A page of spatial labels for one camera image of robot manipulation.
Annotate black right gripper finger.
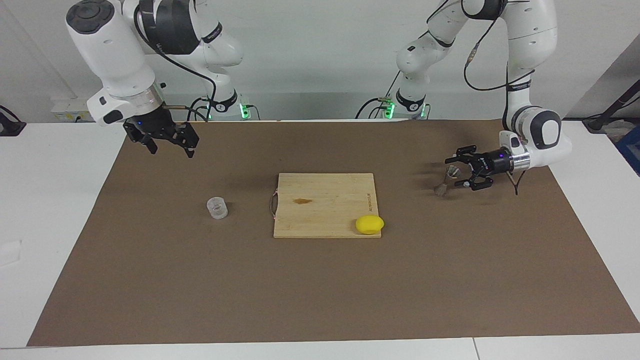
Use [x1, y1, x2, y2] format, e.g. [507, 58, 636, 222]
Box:
[123, 121, 159, 155]
[172, 122, 200, 159]

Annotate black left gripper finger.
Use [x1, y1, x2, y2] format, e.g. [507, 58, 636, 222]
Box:
[454, 170, 494, 192]
[445, 145, 482, 166]

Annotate metal double jigger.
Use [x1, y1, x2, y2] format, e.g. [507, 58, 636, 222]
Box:
[434, 165, 461, 198]

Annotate clear plastic cup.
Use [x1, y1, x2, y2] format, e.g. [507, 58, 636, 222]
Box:
[206, 197, 229, 220]

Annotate black tripod stand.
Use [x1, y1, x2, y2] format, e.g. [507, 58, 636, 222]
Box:
[582, 80, 640, 133]

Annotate yellow lemon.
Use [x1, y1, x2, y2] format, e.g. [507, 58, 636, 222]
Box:
[355, 214, 385, 235]

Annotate black stand foot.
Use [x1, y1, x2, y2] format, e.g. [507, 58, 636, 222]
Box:
[0, 105, 27, 137]

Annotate blue crate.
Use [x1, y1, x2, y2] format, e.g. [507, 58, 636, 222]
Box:
[614, 125, 640, 176]

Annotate brown table mat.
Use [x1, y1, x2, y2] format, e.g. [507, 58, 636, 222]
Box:
[27, 120, 640, 347]

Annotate wooden cutting board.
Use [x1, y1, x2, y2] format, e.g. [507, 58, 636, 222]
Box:
[270, 173, 382, 239]

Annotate white paper patch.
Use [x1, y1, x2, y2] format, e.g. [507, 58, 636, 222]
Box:
[0, 240, 22, 267]

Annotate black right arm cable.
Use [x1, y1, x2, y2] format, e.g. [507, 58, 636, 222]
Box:
[133, 2, 217, 122]

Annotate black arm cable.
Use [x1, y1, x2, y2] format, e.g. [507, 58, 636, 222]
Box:
[461, 0, 537, 196]
[133, 2, 217, 122]

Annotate black base cable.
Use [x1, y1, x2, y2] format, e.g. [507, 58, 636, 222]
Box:
[186, 97, 261, 122]
[355, 75, 431, 120]

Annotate white wall socket strip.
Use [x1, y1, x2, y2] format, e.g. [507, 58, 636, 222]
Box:
[51, 97, 96, 122]

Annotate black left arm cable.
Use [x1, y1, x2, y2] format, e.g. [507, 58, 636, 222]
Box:
[461, 0, 537, 196]

